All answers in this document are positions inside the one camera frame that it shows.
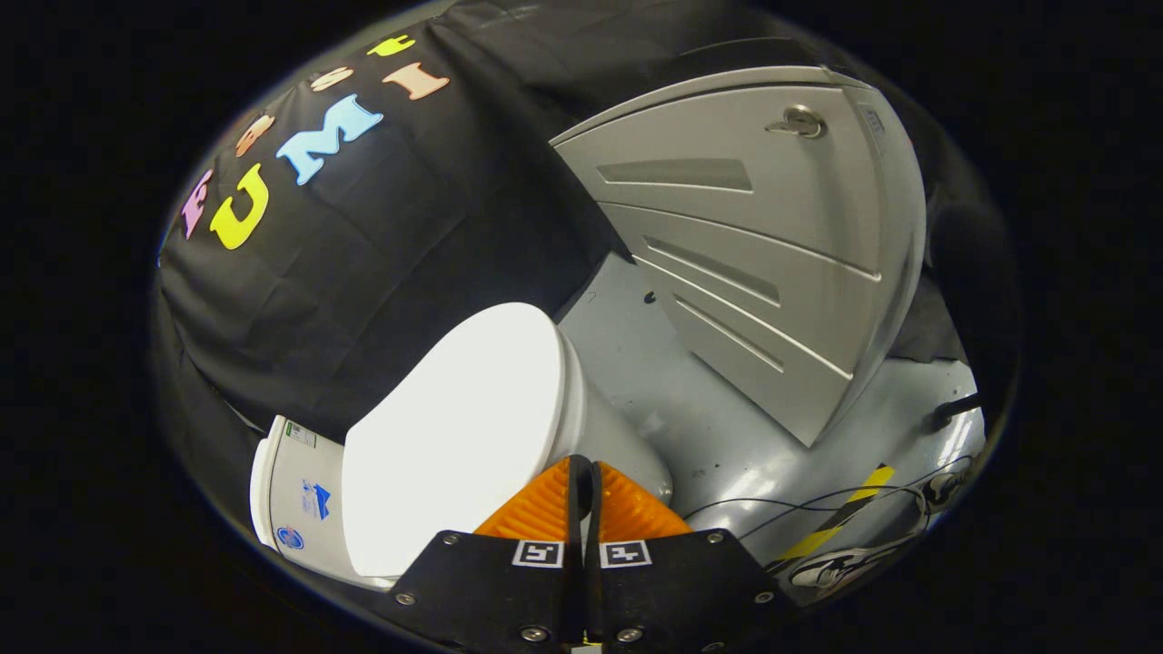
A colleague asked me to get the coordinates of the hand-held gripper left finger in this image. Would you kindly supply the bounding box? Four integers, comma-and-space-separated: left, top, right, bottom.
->
373, 454, 588, 651

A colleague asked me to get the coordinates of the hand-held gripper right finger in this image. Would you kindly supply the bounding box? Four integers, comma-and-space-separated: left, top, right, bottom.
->
585, 459, 802, 651

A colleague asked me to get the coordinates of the white toilet lid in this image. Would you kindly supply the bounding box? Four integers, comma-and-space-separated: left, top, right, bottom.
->
341, 302, 566, 579

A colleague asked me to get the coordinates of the white ceramic toilet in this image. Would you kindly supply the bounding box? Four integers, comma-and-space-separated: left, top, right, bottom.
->
250, 322, 675, 591

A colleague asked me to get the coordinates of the black white patterned shoe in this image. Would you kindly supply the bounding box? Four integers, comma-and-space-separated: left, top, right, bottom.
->
789, 543, 914, 593
919, 461, 973, 511

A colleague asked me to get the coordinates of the yellow black floor tape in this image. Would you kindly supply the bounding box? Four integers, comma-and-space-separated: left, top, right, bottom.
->
772, 463, 896, 564

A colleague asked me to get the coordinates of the grey drawer cabinet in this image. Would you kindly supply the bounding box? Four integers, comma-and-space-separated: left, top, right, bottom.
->
550, 65, 928, 448

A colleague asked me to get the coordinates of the black backdrop cloth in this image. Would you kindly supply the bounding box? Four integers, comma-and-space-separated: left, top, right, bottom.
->
153, 0, 1020, 510

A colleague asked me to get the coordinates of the thin black cable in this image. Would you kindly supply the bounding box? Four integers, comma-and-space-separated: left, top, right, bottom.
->
681, 454, 973, 546

